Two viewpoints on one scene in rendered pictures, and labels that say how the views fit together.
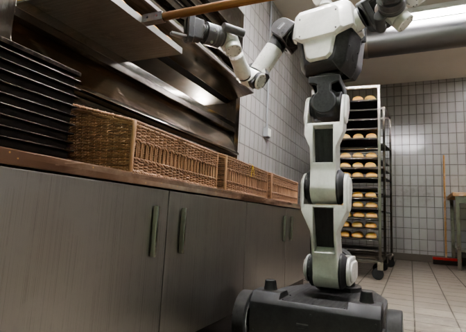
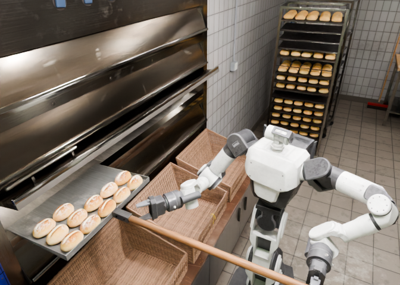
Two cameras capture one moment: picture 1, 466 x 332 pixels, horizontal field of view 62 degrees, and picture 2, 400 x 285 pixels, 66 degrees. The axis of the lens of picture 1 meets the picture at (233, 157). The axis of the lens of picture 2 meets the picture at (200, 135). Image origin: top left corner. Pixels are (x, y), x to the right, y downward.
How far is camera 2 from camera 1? 1.73 m
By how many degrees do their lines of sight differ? 38
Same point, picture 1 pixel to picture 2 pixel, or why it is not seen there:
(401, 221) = (350, 70)
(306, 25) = (256, 171)
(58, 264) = not seen: outside the picture
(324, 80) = (268, 212)
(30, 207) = not seen: outside the picture
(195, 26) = (158, 209)
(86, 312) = not seen: outside the picture
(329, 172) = (265, 263)
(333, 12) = (280, 177)
